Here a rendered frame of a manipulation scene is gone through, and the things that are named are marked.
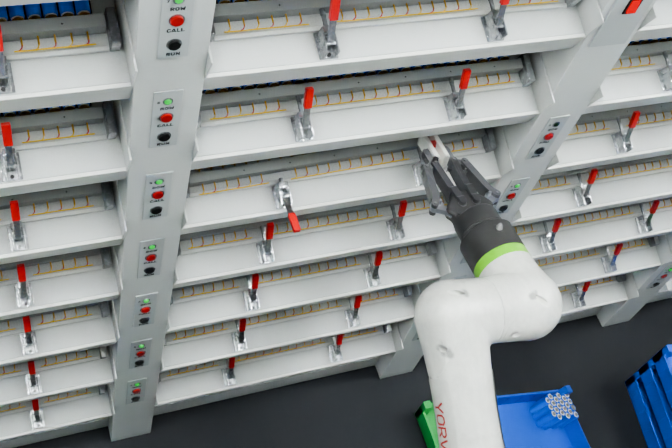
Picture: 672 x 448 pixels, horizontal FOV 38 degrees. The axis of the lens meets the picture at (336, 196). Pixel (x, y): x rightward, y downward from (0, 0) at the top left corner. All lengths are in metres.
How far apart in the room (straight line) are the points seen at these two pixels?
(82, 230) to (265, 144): 0.33
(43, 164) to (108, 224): 0.21
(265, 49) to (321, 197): 0.41
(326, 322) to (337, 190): 0.57
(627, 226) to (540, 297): 0.94
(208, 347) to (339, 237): 0.44
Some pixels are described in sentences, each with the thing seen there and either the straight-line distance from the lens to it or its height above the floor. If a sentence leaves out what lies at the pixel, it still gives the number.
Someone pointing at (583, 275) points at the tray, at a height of 0.36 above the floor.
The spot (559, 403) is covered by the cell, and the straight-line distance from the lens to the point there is 2.64.
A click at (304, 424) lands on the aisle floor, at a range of 2.50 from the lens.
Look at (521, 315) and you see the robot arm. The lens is 1.45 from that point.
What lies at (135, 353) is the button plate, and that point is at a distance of 1.99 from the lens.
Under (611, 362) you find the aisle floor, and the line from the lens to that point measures 2.87.
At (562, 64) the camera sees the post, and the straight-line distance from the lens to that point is 1.62.
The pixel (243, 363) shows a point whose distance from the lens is 2.32.
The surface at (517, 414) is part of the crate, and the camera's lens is 2.61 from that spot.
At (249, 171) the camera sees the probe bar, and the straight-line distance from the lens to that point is 1.63.
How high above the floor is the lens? 2.29
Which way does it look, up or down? 53 degrees down
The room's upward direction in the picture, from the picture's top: 21 degrees clockwise
